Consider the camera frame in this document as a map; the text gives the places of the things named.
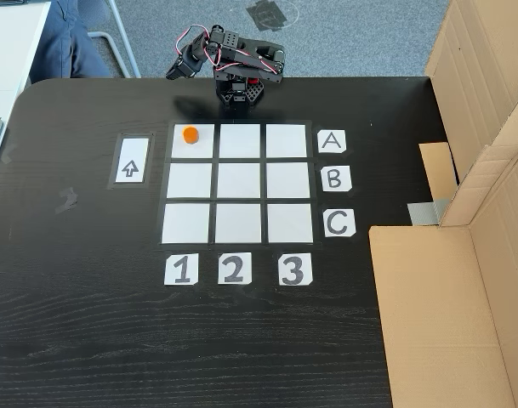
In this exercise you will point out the round orange token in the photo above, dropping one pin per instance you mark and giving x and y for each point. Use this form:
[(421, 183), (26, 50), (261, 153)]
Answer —
[(190, 135)]

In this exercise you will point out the white nine-square grid sheet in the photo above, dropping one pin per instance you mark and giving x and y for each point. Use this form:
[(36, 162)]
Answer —
[(239, 180)]

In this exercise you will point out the black floor tape patch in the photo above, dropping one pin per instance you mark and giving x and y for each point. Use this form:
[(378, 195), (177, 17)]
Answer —
[(267, 17)]

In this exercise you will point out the white arrow paper sheet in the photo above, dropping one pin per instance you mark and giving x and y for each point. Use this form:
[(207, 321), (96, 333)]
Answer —
[(131, 161)]

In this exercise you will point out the person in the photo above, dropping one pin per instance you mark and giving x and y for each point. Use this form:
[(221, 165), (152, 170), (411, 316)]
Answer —
[(63, 47)]

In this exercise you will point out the paper label letter A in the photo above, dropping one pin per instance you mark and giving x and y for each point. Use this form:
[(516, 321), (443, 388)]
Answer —
[(331, 141)]

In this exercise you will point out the white table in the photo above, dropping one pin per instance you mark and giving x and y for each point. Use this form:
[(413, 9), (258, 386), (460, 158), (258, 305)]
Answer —
[(7, 42)]

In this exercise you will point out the paper label letter B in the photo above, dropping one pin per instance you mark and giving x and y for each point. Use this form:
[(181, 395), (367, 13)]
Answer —
[(336, 178)]

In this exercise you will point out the paper label number 1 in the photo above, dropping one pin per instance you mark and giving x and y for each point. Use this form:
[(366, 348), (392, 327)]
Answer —
[(181, 269)]

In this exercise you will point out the paper label number 2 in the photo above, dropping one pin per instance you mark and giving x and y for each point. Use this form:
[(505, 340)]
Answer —
[(234, 268)]

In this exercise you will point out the paper label letter C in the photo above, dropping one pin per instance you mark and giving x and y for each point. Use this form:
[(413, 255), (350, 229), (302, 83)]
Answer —
[(339, 222)]

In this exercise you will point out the paper label number 3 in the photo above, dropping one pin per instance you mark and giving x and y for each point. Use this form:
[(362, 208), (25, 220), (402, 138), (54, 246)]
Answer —
[(295, 269)]

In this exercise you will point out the small brown cardboard flap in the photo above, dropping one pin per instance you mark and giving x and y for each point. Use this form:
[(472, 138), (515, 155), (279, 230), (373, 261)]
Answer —
[(439, 170)]

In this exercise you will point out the tall brown cardboard box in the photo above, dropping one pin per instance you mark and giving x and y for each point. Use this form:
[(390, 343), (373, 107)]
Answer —
[(475, 64)]

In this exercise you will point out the open brown cardboard box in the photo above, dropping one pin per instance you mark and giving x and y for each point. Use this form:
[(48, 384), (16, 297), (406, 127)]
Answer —
[(437, 319)]

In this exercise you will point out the white metal chair frame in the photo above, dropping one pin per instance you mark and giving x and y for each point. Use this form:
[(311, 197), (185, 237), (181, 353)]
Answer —
[(125, 42)]

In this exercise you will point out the grey duct tape strip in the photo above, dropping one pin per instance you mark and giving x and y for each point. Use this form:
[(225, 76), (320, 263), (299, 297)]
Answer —
[(426, 211)]

